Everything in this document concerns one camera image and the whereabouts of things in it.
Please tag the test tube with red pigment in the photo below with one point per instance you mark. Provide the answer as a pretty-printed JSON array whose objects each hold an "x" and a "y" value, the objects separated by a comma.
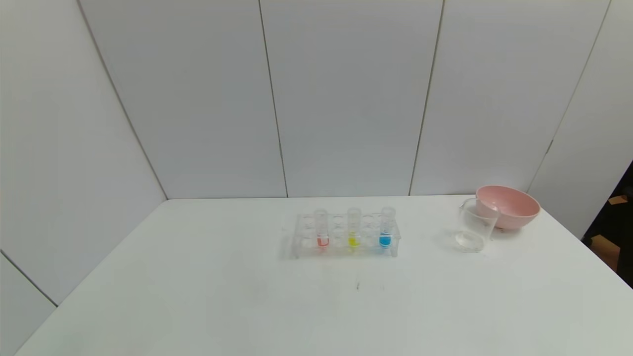
[{"x": 322, "y": 241}]

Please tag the test tube with yellow pigment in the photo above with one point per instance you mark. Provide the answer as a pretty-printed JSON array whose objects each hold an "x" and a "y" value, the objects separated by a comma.
[{"x": 353, "y": 241}]

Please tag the clear acrylic test tube rack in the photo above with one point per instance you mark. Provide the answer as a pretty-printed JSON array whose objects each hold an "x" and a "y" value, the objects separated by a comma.
[{"x": 339, "y": 249}]

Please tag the test tube with blue pigment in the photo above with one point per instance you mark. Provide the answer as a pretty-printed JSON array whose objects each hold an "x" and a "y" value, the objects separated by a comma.
[{"x": 385, "y": 241}]

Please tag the clear glass beaker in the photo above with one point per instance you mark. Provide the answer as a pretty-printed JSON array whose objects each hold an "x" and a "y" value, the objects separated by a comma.
[{"x": 472, "y": 240}]

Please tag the pink plastic bowl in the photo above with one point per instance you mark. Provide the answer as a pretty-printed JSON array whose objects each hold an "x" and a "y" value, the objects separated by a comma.
[{"x": 514, "y": 210}]

